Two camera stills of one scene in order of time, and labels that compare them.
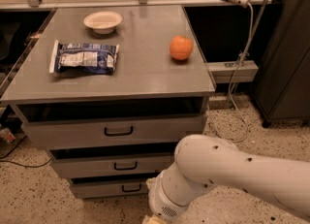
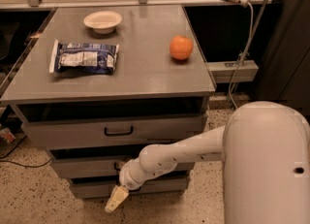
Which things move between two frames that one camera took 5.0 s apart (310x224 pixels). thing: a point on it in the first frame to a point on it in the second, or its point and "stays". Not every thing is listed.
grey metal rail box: (233, 72) stays
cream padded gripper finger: (155, 220) to (117, 197)
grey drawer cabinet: (109, 91) stays
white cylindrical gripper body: (160, 203) to (127, 177)
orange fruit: (180, 48) stays
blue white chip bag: (91, 58) stays
